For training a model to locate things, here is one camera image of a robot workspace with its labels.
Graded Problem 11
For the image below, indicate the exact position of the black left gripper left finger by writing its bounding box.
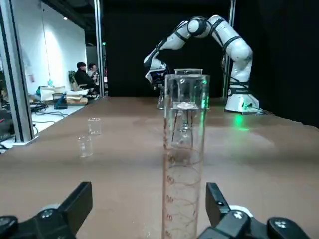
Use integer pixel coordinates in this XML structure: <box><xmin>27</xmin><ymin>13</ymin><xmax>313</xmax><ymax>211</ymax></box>
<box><xmin>0</xmin><ymin>181</ymin><xmax>94</xmax><ymax>239</ymax></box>

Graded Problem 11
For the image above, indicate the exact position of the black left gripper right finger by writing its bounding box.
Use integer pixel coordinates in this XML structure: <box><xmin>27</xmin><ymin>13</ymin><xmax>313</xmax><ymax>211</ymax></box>
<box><xmin>198</xmin><ymin>182</ymin><xmax>319</xmax><ymax>239</ymax></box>

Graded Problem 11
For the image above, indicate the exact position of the clear glass graduated cylinder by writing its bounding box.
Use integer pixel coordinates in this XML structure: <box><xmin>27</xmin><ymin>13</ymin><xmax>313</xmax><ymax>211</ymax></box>
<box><xmin>162</xmin><ymin>73</ymin><xmax>211</xmax><ymax>239</ymax></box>

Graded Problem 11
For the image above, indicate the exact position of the large clear glass beaker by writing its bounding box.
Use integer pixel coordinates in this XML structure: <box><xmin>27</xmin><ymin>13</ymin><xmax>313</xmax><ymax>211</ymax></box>
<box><xmin>173</xmin><ymin>68</ymin><xmax>203</xmax><ymax>108</ymax></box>

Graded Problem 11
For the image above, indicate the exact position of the black metal tripod stand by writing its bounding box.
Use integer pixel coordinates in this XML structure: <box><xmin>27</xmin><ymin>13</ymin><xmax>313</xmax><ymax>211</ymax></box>
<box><xmin>170</xmin><ymin>108</ymin><xmax>195</xmax><ymax>144</ymax></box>

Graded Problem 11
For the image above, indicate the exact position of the seated person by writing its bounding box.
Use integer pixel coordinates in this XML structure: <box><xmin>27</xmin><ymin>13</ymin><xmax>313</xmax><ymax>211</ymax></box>
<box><xmin>87</xmin><ymin>63</ymin><xmax>100</xmax><ymax>84</ymax></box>
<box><xmin>74</xmin><ymin>61</ymin><xmax>101</xmax><ymax>100</ymax></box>

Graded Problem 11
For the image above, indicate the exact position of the small clear glass beaker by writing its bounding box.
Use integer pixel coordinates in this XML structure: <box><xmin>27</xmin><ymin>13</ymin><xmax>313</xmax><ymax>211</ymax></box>
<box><xmin>76</xmin><ymin>135</ymin><xmax>94</xmax><ymax>158</ymax></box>
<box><xmin>87</xmin><ymin>117</ymin><xmax>102</xmax><ymax>136</ymax></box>

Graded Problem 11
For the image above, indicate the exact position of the stack of flat boxes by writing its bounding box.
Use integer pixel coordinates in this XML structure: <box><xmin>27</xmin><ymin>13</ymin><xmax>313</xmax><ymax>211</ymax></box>
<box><xmin>65</xmin><ymin>89</ymin><xmax>90</xmax><ymax>105</ymax></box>

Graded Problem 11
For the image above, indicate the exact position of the blue tablet stand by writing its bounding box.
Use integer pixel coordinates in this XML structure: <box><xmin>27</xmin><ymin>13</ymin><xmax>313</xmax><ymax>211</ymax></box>
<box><xmin>53</xmin><ymin>92</ymin><xmax>68</xmax><ymax>110</ymax></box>

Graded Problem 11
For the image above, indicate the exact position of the white cardboard box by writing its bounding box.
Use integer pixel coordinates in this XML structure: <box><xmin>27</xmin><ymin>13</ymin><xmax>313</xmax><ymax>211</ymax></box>
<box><xmin>36</xmin><ymin>85</ymin><xmax>67</xmax><ymax>103</ymax></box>

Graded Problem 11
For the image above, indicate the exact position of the aluminium frame post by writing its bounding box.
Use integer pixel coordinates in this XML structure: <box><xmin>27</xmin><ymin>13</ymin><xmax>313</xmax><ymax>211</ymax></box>
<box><xmin>94</xmin><ymin>0</ymin><xmax>104</xmax><ymax>100</ymax></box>
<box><xmin>228</xmin><ymin>0</ymin><xmax>237</xmax><ymax>98</ymax></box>
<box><xmin>0</xmin><ymin>0</ymin><xmax>40</xmax><ymax>146</ymax></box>

